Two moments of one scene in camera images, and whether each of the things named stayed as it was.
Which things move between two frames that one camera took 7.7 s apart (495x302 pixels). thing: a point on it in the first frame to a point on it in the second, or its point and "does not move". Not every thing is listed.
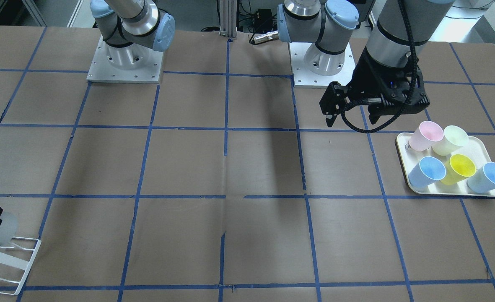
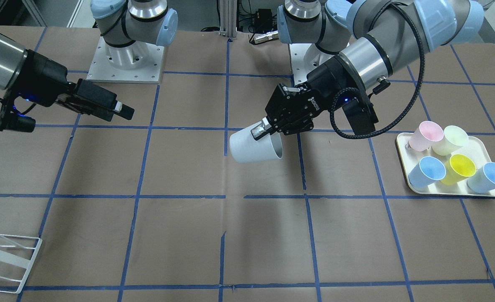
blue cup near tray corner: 488,178 does not move
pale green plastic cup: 454,137 does not move
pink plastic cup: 423,136 does not move
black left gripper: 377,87 to 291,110
